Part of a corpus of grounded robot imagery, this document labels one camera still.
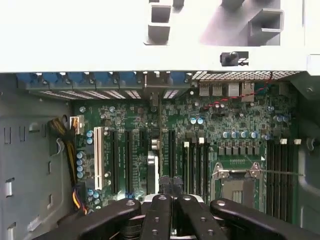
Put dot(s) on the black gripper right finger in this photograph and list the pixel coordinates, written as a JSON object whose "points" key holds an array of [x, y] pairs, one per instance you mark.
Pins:
{"points": [[192, 220]]}

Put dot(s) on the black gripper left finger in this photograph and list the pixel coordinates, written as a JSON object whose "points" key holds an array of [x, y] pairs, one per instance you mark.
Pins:
{"points": [[156, 220]]}

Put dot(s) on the black RAM slot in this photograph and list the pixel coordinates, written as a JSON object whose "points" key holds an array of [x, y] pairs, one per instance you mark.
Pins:
{"points": [[193, 175], [200, 175], [207, 175], [276, 195], [290, 195], [283, 195], [269, 195]]}

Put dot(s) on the CPU socket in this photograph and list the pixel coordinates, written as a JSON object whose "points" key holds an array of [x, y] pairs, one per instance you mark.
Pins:
{"points": [[235, 190]]}

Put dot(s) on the long black expansion slot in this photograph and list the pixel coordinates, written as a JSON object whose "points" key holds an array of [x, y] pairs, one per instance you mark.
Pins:
{"points": [[128, 162], [115, 162], [172, 155]]}

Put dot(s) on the short black expansion slot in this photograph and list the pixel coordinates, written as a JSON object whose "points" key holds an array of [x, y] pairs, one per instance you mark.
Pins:
{"points": [[143, 140]]}

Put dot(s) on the white expansion slot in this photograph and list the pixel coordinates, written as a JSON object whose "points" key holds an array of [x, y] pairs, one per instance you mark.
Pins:
{"points": [[98, 157]]}

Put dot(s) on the thin locking lever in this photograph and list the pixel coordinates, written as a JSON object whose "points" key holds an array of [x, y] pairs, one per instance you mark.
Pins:
{"points": [[280, 173]]}

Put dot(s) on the green motherboard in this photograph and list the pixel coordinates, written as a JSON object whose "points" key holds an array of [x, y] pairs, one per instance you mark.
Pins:
{"points": [[220, 120]]}

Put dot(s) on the white power connector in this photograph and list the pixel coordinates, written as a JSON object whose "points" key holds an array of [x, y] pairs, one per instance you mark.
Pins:
{"points": [[76, 125]]}

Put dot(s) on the open black PC case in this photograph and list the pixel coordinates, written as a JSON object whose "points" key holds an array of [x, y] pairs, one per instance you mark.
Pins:
{"points": [[310, 162]]}

